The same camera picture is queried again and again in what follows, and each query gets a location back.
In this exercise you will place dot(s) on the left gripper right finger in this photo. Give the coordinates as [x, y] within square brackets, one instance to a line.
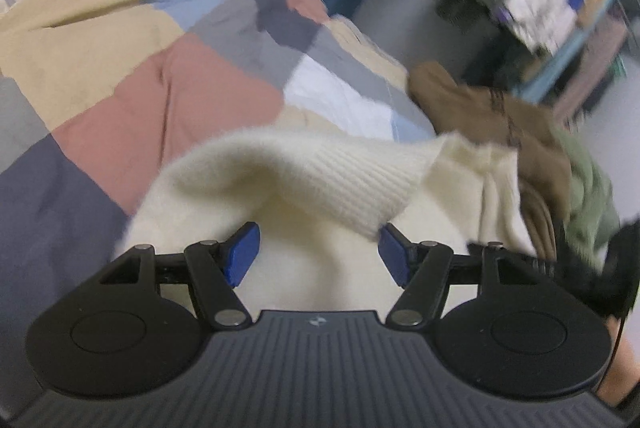
[425, 271]

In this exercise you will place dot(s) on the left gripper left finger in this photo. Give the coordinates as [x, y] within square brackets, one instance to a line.
[211, 270]

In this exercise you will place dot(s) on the white fuzzy sweater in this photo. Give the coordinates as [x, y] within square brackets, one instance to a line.
[320, 200]

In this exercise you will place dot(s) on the folded clothes stack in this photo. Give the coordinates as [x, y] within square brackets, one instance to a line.
[538, 46]

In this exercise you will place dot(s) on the brown lettered hoodie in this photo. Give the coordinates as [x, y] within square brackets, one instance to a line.
[489, 115]

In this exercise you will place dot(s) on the green fleece garment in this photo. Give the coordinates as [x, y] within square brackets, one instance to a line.
[593, 216]

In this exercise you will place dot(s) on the patchwork colour quilt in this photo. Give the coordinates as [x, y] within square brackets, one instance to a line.
[98, 95]

